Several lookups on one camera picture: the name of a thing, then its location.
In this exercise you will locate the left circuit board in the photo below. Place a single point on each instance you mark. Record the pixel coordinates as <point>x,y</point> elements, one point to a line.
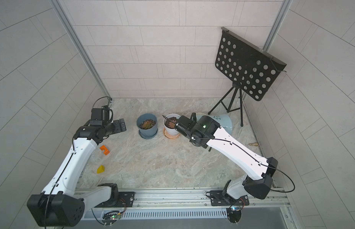
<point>110,218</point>

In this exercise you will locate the orange block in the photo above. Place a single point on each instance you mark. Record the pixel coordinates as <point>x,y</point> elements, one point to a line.
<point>105,150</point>

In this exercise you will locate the white middle plant pot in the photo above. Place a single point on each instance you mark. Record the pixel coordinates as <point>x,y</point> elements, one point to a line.
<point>170,124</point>

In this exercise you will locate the blue-grey plant pot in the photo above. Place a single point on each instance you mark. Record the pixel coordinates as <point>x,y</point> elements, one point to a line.
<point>147,126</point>

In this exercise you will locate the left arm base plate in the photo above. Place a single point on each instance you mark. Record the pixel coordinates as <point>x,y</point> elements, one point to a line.
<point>124,200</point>

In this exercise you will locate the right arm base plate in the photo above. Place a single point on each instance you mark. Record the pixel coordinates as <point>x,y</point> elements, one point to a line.
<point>218,199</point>

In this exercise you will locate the yellow block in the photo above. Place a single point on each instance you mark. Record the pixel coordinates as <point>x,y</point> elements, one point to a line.
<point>100,169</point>

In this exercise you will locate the terracotta saucer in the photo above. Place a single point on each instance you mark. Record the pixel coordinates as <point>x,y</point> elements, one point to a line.
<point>167,135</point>

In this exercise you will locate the circuit board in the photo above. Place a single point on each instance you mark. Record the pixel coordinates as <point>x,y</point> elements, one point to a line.
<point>234,215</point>
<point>110,218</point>

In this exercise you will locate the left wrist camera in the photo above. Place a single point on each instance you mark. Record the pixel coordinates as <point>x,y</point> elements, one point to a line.
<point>106,107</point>

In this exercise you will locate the light green watering can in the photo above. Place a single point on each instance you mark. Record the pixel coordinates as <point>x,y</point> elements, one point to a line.
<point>224,120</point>

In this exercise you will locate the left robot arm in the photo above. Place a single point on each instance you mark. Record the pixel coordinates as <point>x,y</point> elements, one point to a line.
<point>57,205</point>

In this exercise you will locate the brass nozzle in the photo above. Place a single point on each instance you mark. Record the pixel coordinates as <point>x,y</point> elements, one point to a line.
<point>254,144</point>

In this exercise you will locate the black perforated music stand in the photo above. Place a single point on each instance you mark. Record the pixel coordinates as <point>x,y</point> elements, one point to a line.
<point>250,69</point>

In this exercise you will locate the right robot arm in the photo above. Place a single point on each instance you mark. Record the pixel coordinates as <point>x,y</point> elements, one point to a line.
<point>208,133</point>

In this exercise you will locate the right circuit board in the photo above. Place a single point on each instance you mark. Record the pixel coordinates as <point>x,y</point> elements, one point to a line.
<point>234,215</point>

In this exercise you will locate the aluminium mounting rail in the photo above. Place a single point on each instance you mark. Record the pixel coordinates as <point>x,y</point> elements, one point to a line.
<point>190,198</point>

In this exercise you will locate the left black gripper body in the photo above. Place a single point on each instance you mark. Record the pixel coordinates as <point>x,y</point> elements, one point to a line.
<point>114,127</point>

